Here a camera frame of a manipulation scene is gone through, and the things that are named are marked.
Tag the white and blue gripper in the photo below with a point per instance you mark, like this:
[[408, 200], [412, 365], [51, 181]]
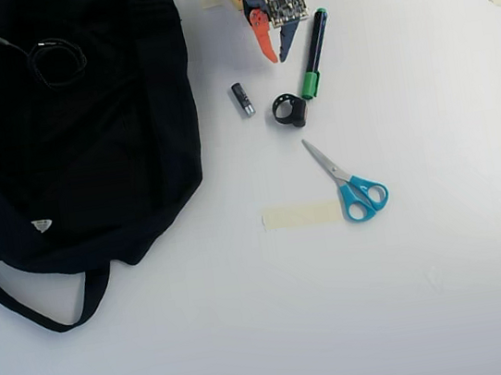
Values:
[[261, 25]]

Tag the black fabric bag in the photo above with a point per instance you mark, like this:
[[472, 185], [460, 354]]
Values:
[[63, 153]]

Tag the green black marker pen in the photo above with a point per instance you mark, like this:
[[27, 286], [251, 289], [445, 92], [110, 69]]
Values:
[[315, 43]]

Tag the black AA battery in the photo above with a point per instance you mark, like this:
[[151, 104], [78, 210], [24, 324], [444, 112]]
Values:
[[243, 100]]

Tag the long masking tape strip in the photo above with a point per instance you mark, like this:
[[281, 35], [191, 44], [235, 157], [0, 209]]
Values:
[[301, 215]]

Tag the camera circuit board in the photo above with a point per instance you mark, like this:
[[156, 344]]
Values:
[[285, 5]]

